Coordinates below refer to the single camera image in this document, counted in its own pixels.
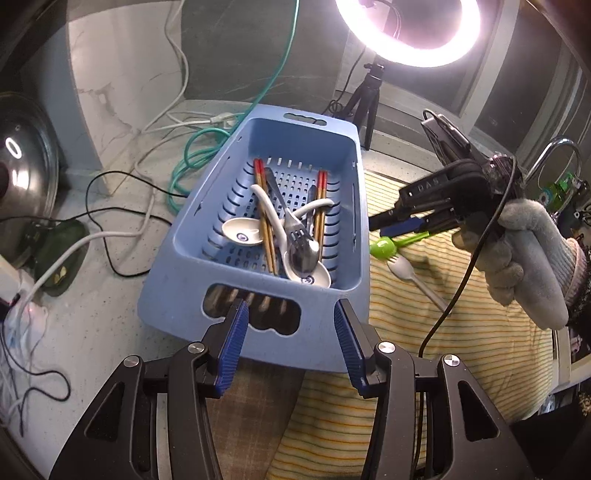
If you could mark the tan woven cloth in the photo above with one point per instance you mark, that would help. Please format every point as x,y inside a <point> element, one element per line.
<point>263,415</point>

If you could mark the dark green pouch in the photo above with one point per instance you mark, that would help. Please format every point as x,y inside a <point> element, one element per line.
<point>60,272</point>

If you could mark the blue plastic basket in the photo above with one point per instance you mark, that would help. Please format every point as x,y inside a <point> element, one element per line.
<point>300,143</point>

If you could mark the white plastic fork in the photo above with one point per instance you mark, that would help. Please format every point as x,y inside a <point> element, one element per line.
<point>415,279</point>

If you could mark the green plastic object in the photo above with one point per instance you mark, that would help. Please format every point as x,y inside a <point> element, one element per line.
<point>563,187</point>

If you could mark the chrome faucet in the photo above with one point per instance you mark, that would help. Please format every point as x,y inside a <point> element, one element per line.
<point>561,141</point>

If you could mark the yellow striped cloth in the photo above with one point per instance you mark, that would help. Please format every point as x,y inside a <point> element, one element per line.
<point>461,392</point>

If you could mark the metal pot lid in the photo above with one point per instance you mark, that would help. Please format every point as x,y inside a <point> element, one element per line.
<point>27,184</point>

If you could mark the white ceramic spoon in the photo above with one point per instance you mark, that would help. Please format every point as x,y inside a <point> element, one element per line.
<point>238,230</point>
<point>318,277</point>

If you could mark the metal spoon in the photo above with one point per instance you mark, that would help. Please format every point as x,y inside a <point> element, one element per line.
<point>302,258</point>

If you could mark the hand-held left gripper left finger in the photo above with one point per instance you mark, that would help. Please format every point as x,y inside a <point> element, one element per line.
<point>233,346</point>

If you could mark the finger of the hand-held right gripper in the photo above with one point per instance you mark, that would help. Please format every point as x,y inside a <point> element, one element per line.
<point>385,219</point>
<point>408,227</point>

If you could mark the green plastic spoon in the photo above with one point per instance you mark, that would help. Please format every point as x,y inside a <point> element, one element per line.
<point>383,247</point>

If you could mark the person's right hand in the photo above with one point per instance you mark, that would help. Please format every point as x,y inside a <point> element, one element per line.
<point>531,258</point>

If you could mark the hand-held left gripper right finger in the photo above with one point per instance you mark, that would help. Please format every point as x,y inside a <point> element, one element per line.
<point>351,346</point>

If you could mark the metal fork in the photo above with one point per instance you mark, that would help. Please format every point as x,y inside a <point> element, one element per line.
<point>295,233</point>

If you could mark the black tripod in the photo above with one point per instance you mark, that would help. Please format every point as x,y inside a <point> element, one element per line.
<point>371,92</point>

